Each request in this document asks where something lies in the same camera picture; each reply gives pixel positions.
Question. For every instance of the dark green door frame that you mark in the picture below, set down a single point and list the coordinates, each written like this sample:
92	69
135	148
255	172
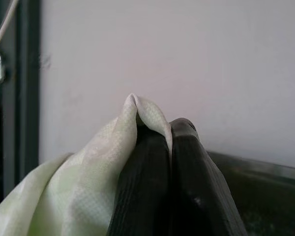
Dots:
27	86

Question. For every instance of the pale green white cloth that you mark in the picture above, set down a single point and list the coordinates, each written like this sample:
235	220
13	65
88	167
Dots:
76	191

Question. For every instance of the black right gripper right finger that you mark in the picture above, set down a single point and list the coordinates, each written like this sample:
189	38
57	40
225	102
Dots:
194	182

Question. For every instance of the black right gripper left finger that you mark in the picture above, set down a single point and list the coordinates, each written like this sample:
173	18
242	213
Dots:
142	186

